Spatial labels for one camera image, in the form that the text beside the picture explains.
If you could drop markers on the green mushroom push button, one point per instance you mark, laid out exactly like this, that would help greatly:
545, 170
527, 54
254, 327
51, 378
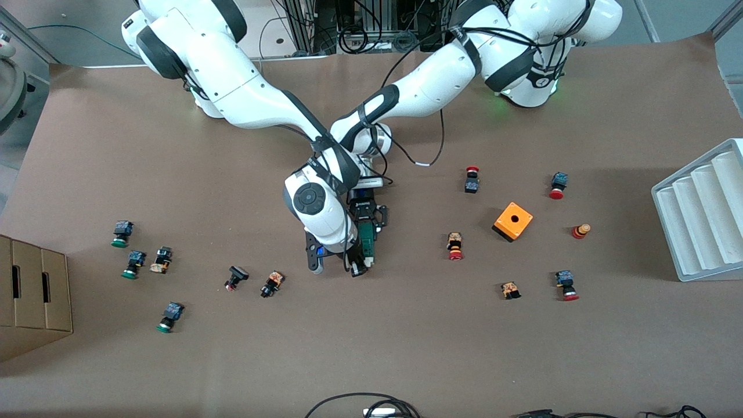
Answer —
122, 233
170, 317
134, 264

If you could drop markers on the white plug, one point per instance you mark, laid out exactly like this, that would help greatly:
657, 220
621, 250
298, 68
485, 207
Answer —
380, 412

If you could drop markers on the green terminal block module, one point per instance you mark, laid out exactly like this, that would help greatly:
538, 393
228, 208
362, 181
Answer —
367, 238

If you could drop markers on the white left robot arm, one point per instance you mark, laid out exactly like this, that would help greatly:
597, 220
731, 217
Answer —
435, 81

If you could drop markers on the red mushroom button orange block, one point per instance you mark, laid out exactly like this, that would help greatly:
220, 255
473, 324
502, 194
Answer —
455, 246

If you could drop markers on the brown cardboard box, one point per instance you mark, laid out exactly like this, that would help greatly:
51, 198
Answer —
35, 296

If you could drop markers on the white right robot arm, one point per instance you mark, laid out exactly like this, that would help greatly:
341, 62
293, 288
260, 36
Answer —
220, 69

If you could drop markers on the black flat-head switch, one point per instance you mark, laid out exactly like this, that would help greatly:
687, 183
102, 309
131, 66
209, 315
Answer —
236, 277

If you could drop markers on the white ribbed plastic tray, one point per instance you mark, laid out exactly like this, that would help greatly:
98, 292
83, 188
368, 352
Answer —
696, 220

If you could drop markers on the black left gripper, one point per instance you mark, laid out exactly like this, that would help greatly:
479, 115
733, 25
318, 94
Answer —
362, 208

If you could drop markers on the white panel with hole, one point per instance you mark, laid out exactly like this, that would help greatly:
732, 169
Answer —
268, 36

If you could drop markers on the red mushroom button black block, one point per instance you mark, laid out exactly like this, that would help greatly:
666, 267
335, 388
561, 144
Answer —
472, 181

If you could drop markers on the grey round machine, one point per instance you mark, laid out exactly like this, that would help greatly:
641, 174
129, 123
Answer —
11, 93

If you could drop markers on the orange contact block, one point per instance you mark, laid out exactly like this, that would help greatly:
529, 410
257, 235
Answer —
511, 289

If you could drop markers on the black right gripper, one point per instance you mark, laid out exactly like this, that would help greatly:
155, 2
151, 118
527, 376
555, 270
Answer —
355, 268

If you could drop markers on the red yellow button head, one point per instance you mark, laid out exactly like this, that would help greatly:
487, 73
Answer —
580, 231

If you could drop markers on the aluminium equipment rack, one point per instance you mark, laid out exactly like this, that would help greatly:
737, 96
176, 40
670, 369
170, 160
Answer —
307, 23

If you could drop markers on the orange button enclosure box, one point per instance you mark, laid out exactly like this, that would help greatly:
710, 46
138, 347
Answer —
513, 221

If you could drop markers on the red mushroom button blue block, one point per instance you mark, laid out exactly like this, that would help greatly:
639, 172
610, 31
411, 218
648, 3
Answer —
566, 285
558, 185

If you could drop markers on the aluminium frame bar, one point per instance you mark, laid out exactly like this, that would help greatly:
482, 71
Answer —
647, 20
728, 20
29, 38

